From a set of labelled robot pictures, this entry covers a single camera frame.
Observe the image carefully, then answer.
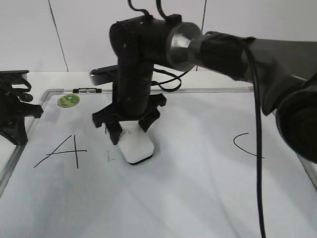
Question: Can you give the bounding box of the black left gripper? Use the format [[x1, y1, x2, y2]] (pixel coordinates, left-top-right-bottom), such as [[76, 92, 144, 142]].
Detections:
[[0, 70, 43, 145]]

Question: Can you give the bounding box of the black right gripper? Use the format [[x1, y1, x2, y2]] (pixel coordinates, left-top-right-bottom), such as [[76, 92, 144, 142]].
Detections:
[[92, 94, 166, 145]]

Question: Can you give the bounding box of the white rectangular board eraser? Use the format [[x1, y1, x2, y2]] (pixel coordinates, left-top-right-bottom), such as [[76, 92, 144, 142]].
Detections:
[[117, 122, 154, 165]]

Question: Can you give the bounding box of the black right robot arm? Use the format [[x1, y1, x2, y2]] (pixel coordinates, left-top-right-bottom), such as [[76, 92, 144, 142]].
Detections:
[[91, 15, 317, 163]]

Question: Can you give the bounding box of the green round magnet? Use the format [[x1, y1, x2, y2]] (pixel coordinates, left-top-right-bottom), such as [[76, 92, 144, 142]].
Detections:
[[57, 94, 80, 108]]

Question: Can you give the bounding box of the white magnetic whiteboard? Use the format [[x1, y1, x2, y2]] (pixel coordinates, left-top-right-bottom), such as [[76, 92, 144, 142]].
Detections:
[[0, 86, 317, 238]]

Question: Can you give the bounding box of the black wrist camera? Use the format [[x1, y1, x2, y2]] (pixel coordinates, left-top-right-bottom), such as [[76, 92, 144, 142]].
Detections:
[[89, 65, 118, 86]]

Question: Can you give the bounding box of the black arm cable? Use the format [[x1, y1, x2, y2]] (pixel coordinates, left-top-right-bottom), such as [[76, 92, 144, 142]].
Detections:
[[241, 37, 267, 238]]

